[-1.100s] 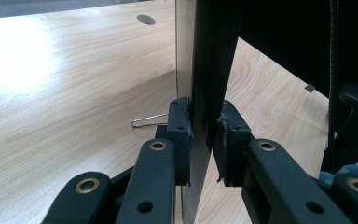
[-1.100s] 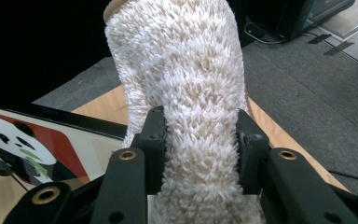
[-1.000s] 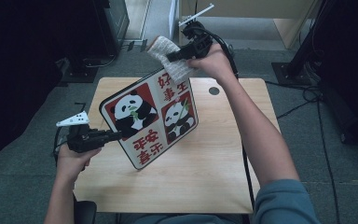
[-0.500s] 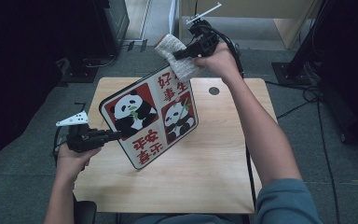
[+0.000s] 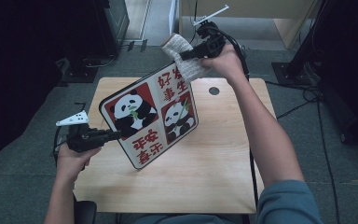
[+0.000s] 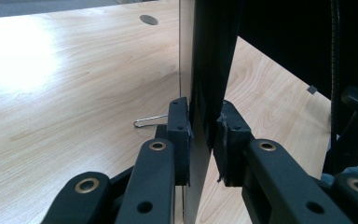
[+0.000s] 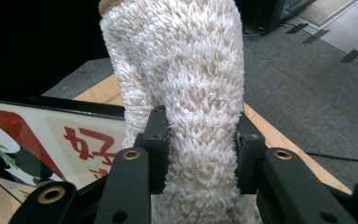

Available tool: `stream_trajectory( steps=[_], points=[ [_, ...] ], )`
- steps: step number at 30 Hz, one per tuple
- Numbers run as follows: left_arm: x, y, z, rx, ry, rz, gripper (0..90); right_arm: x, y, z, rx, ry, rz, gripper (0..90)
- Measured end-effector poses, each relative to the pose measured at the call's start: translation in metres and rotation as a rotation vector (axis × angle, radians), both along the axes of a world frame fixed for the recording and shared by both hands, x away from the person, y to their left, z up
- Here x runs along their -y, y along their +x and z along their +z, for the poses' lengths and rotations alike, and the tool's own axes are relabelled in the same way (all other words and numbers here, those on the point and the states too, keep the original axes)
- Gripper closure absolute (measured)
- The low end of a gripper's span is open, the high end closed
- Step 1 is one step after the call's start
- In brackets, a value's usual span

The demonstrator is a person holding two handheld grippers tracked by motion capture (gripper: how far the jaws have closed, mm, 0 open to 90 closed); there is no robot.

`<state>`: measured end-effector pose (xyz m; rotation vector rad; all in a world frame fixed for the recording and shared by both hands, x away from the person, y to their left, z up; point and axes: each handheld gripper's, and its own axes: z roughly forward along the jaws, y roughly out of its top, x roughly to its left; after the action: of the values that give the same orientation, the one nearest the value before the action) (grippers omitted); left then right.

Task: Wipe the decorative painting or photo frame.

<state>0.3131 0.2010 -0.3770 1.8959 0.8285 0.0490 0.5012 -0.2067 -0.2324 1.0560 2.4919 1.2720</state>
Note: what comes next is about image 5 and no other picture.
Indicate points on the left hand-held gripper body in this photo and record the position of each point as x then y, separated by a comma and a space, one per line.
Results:
82, 140

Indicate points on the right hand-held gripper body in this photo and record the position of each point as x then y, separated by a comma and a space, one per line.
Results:
214, 42

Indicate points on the white fluffy cloth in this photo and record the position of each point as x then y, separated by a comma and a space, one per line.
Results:
175, 45

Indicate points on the panda print board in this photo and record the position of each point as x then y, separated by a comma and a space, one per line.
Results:
149, 102

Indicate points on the person's right hand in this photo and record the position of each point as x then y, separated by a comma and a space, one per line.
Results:
228, 63

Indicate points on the person's left hand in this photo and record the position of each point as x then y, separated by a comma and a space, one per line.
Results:
71, 165

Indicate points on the light wooden desk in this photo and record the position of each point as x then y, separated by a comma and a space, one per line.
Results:
261, 7

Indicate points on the black stand base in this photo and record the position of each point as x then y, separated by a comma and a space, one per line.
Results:
287, 74
80, 74

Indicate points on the black chair armrest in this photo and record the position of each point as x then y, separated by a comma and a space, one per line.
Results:
85, 214

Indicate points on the dark cabinet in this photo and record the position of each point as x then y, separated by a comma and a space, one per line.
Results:
115, 25

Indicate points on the black curtain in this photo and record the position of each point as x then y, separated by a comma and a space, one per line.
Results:
18, 62
348, 46

